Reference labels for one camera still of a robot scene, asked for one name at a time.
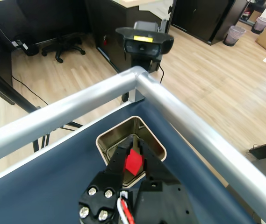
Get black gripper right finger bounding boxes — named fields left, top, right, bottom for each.
left=132, top=139, right=199, bottom=224

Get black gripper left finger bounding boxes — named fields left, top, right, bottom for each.
left=78, top=135, right=135, bottom=224

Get red cube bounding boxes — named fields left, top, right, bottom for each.
left=125, top=149, right=145, bottom=176

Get square metal container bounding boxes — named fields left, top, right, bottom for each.
left=95, top=115, right=167, bottom=189

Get dark blue mat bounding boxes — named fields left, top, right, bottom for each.
left=0, top=99, right=262, bottom=224

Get black tripod legs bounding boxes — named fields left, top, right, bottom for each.
left=13, top=88, right=84, bottom=154

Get black webcam stand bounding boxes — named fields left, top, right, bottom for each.
left=130, top=52, right=163, bottom=74

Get black webcam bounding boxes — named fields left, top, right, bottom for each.
left=115, top=27, right=174, bottom=56

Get black office chair base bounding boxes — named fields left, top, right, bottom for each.
left=41, top=32, right=86, bottom=63

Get dark desk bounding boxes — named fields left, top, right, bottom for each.
left=85, top=0, right=147, bottom=73

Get mesh waste basket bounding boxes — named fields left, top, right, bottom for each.
left=251, top=16, right=266, bottom=35
left=223, top=25, right=247, bottom=47

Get dark wooden cabinet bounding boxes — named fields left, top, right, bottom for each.
left=171, top=0, right=248, bottom=46

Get white red servo cable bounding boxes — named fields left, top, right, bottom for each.
left=116, top=190, right=136, bottom=224

